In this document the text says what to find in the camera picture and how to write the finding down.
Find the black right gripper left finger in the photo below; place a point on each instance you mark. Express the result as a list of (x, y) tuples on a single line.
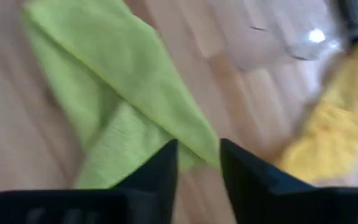
[(148, 199)]

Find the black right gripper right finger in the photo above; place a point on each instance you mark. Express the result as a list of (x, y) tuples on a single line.
[(259, 199)]

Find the green microfiber towel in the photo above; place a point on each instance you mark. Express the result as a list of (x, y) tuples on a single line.
[(120, 62)]

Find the yellow microfiber towel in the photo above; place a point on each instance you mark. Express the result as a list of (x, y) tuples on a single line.
[(337, 133)]

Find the clear plastic bin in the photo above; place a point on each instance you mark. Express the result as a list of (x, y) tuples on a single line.
[(291, 31)]

